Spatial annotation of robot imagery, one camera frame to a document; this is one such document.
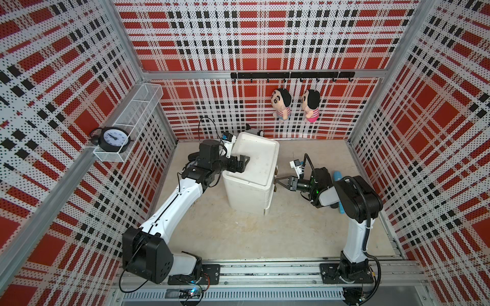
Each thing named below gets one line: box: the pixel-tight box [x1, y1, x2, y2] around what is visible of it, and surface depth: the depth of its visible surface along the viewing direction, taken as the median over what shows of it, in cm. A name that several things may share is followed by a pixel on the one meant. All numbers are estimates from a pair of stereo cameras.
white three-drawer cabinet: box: [222, 131, 281, 216], surface depth 80 cm
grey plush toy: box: [244, 123, 265, 138], surface depth 100 cm
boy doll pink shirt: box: [301, 89, 321, 123], surface depth 97 cm
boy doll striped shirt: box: [271, 88, 292, 122], surface depth 95 cm
